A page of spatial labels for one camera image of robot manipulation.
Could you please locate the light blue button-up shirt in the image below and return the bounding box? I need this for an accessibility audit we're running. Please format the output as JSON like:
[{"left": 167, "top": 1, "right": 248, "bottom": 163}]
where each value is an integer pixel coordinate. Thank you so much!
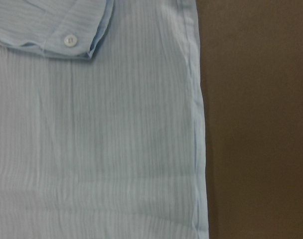
[{"left": 0, "top": 0, "right": 209, "bottom": 239}]

